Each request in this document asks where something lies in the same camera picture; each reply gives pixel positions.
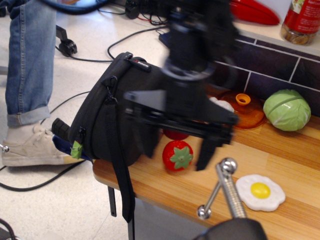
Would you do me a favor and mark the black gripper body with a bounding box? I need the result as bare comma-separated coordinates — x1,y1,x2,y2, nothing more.
124,73,239,147

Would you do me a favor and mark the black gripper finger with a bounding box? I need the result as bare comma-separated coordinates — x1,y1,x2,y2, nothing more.
142,124,160,158
196,138,217,171

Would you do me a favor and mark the black zipper bag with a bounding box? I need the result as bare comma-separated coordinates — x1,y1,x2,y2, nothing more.
68,52,162,222

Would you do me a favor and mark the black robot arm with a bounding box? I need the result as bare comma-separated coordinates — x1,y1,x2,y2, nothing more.
124,0,239,171

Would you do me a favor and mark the dark red toy fruit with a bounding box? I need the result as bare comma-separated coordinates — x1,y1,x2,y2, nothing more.
163,129,189,141

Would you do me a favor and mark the red toy strawberry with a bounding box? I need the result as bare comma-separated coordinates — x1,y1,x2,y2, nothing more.
162,140,194,171

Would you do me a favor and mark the toy ice cream cone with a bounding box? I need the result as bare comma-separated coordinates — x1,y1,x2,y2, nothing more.
209,97,235,113

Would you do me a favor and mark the orange glass lid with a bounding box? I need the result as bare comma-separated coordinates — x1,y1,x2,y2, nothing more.
217,90,267,130

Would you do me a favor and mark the toy fried egg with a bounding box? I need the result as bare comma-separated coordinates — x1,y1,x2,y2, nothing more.
235,174,286,212

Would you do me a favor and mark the green toy cabbage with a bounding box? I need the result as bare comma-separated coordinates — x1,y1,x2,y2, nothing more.
263,89,311,132

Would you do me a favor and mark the black clamp base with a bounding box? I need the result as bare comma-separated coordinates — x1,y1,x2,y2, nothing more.
194,218,268,240

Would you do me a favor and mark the black tiled shelf unit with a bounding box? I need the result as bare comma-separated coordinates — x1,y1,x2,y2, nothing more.
210,19,320,116

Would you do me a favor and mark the black table leg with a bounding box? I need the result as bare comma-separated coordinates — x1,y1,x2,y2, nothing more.
107,186,136,240

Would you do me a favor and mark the red toy chili pepper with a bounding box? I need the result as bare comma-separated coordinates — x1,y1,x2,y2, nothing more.
230,0,280,26

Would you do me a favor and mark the white sneaker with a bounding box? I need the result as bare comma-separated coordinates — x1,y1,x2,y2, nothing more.
2,123,82,167

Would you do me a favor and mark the black chair caster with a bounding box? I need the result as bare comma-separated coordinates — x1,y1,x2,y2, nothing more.
56,25,78,57

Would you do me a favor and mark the red labelled jar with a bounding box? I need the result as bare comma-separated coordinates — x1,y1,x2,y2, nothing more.
280,0,320,46

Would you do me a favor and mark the person leg in jeans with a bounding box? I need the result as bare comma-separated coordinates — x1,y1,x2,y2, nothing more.
0,0,56,128

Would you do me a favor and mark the blue network switch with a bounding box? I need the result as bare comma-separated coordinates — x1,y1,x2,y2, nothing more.
158,32,171,48

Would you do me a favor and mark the blue clamp with black handle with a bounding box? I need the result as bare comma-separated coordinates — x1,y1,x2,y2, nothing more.
51,118,94,164

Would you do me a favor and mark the tangle of cables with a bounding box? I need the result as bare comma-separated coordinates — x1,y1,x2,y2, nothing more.
96,0,173,27

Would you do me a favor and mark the black floor cable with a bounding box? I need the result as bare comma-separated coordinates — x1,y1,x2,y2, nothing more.
0,91,91,193

